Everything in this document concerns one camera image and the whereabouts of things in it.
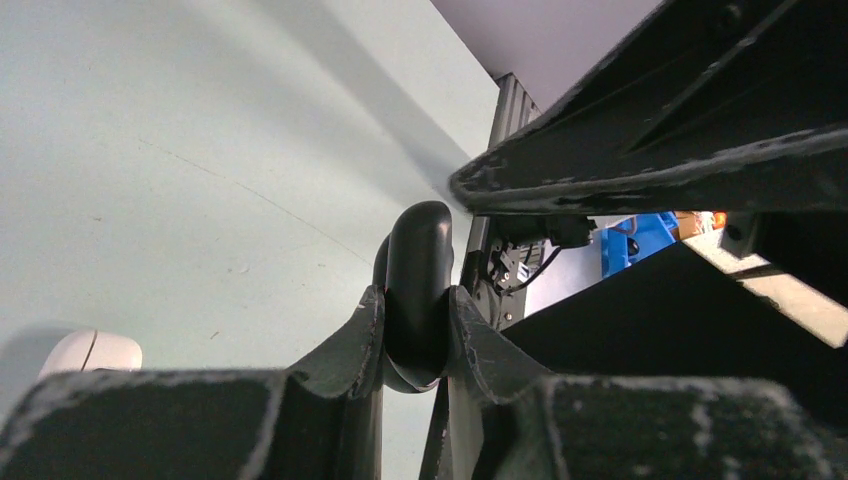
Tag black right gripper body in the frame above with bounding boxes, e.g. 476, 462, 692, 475
720, 211, 847, 299

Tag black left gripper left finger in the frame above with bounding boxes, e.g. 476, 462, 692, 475
1, 286, 385, 479

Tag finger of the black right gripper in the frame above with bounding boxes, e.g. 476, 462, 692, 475
449, 1, 847, 215

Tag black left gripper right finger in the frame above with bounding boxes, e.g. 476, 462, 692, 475
446, 286, 847, 479

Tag black cylindrical cap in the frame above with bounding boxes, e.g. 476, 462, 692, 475
372, 200, 454, 394

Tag white earbud charging case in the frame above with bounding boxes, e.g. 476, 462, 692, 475
37, 330, 143, 380

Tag cluttered background shelf items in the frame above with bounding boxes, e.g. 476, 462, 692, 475
673, 211, 727, 240

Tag blue plastic storage bin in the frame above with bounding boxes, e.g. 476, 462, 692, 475
600, 212, 679, 278

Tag aluminium frame post right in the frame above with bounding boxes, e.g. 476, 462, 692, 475
489, 73, 541, 148

